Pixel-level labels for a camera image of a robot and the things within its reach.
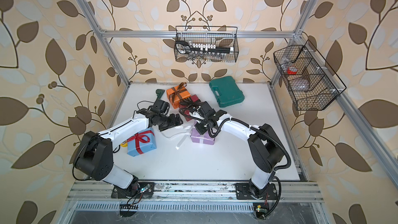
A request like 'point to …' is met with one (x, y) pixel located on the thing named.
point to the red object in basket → (292, 70)
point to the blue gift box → (143, 142)
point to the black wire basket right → (313, 84)
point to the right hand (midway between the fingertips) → (199, 126)
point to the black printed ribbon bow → (188, 102)
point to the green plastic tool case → (226, 91)
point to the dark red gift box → (196, 99)
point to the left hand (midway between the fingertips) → (175, 121)
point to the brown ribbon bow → (178, 92)
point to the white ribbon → (183, 138)
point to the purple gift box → (205, 138)
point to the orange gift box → (169, 93)
